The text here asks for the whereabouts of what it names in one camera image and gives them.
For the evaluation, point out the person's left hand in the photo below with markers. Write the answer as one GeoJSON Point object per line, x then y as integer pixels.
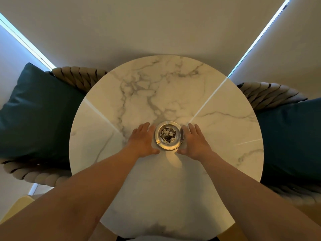
{"type": "Point", "coordinates": [141, 144]}

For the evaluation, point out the person's right hand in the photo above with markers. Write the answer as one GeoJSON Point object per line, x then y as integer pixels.
{"type": "Point", "coordinates": [196, 145]}

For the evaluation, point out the person's left thumb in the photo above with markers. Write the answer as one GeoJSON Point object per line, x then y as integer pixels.
{"type": "Point", "coordinates": [155, 152]}

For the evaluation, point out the person's right thumb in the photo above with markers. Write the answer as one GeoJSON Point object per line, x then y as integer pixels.
{"type": "Point", "coordinates": [181, 151]}

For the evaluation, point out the person's left middle finger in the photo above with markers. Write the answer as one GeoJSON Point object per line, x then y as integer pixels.
{"type": "Point", "coordinates": [145, 128]}

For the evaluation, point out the person's right middle finger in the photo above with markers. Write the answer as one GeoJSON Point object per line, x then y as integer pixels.
{"type": "Point", "coordinates": [193, 129]}

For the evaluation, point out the person's left little finger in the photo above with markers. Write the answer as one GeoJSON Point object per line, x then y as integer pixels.
{"type": "Point", "coordinates": [133, 133]}

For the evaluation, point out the round glass ashtray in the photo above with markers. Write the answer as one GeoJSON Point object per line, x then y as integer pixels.
{"type": "Point", "coordinates": [168, 135]}

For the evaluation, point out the person's right forearm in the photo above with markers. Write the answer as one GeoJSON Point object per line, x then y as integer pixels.
{"type": "Point", "coordinates": [250, 198]}

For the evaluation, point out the person's left forearm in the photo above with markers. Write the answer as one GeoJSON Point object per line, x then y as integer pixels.
{"type": "Point", "coordinates": [75, 193]}

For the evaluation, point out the teal cushion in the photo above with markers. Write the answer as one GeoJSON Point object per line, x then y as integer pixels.
{"type": "Point", "coordinates": [291, 140]}
{"type": "Point", "coordinates": [37, 115]}

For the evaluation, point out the beige roller blind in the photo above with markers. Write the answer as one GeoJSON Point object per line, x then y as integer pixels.
{"type": "Point", "coordinates": [150, 27]}
{"type": "Point", "coordinates": [11, 62]}
{"type": "Point", "coordinates": [293, 45]}

